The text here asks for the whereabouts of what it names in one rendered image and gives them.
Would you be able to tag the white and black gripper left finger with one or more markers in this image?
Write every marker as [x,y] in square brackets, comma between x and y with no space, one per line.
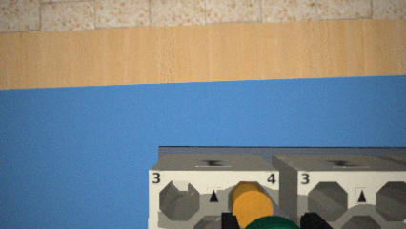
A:
[229,221]

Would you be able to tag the cream bucket adapter with round holes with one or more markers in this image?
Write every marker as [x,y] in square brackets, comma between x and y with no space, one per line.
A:
[400,159]
[363,192]

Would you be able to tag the blue table mat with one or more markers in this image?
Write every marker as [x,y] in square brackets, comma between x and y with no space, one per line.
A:
[79,157]

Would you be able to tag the green-capped conical tube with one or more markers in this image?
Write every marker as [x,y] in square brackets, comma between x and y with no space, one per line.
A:
[255,209]

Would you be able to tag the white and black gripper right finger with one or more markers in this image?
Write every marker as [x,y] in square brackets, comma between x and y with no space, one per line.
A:
[313,221]

